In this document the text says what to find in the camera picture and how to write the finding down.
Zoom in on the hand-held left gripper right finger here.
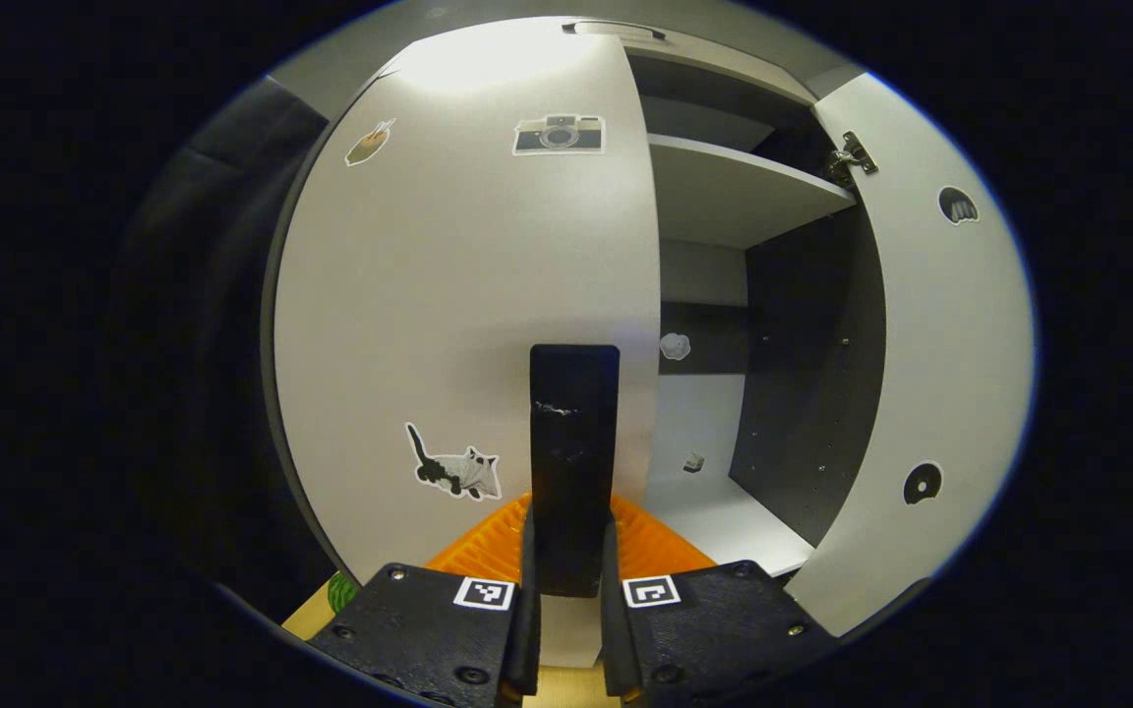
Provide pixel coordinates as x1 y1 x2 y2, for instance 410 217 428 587
598 492 838 707

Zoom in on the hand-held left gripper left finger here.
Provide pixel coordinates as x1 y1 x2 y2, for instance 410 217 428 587
307 492 544 708

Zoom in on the white double-door shoe cabinet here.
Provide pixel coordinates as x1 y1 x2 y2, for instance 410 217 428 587
260 44 890 583

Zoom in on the white door with camera sticker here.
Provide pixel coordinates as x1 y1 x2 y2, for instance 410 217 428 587
271 18 663 670

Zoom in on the metal door hinge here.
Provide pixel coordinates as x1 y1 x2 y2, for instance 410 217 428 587
827 131 879 188

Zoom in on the white inner shelf board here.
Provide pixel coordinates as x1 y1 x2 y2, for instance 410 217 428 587
647 133 858 250

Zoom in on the white cabinet drawer, black handle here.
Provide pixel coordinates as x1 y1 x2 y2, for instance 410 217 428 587
562 17 820 107

